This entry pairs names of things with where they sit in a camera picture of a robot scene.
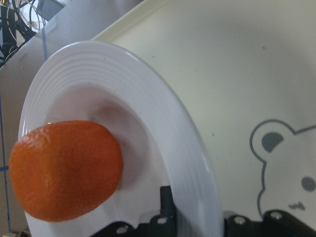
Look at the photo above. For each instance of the cream bear tray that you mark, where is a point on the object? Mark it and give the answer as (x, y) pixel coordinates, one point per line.
(246, 72)

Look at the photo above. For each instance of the white round plate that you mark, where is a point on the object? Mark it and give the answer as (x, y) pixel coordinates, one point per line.
(161, 146)

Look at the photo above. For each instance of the orange fruit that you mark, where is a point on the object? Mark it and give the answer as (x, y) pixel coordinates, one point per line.
(64, 170)

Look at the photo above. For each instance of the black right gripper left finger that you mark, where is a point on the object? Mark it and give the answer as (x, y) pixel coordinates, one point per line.
(161, 225)

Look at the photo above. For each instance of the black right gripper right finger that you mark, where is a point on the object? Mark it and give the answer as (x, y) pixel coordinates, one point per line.
(275, 223)

